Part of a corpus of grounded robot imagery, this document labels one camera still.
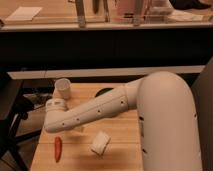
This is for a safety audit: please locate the metal post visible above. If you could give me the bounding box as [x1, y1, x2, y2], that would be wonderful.
[133, 0, 143, 26]
[75, 0, 86, 28]

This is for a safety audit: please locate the white sponge block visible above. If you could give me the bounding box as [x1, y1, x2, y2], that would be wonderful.
[91, 131, 110, 155]

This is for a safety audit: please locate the white papers top right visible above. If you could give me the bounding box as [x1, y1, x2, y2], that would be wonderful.
[167, 10, 203, 22]

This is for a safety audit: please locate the green ceramic bowl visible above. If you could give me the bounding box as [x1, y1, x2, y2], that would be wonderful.
[94, 87, 113, 97]

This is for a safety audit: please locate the white paper sheet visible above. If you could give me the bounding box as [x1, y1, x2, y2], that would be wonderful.
[3, 6, 42, 22]

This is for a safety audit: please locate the metal post right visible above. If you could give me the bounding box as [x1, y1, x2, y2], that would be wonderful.
[133, 0, 143, 26]

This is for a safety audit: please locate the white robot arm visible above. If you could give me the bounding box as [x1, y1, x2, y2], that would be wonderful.
[44, 71, 203, 171]

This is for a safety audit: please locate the metal post left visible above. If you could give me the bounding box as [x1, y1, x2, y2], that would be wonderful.
[75, 0, 86, 28]

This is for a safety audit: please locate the red pepper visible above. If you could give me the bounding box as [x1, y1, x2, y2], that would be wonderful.
[54, 137, 62, 163]

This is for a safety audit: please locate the white paper cup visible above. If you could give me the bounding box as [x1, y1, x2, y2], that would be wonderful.
[55, 78, 71, 100]

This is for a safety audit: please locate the black office chair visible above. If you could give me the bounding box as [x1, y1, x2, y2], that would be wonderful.
[0, 71, 41, 171]

